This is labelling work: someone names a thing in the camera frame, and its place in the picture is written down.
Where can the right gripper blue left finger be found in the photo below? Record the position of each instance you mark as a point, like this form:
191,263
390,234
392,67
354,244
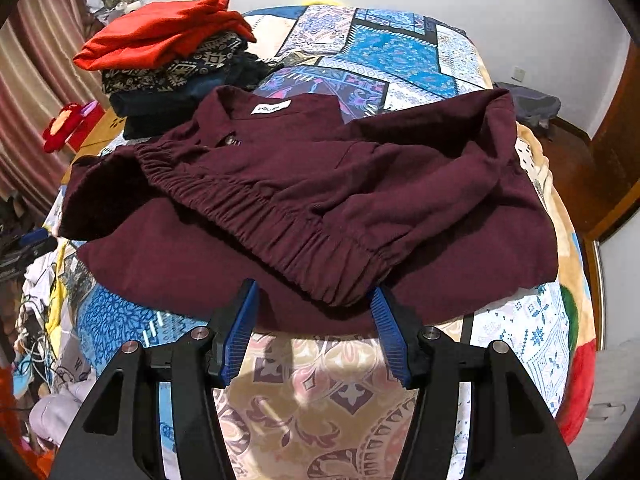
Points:
231,329

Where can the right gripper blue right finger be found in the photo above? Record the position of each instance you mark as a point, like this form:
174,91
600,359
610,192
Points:
398,332

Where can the maroon garment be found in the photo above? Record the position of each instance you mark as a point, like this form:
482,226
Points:
430,202

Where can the orange cartoon fleece blanket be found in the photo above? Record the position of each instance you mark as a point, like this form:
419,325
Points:
551,326

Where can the dark navy folded garment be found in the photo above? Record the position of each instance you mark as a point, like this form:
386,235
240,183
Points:
151,113

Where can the red plush toy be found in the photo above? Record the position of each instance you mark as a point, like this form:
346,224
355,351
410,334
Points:
72,126

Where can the black patterned folded garment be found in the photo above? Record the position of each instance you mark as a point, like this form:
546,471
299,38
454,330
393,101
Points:
210,57

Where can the grey backpack on floor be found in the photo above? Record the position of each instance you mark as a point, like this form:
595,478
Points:
533,108

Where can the blue patchwork bedspread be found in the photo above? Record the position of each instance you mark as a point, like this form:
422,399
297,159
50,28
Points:
317,406

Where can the red folded garment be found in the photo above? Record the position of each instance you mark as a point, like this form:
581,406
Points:
159,33

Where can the striped red curtain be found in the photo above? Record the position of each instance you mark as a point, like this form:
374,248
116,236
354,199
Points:
38,41

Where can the yellow pillow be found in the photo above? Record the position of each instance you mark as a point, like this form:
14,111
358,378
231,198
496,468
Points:
327,2

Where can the white wall socket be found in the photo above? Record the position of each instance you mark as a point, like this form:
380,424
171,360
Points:
518,74

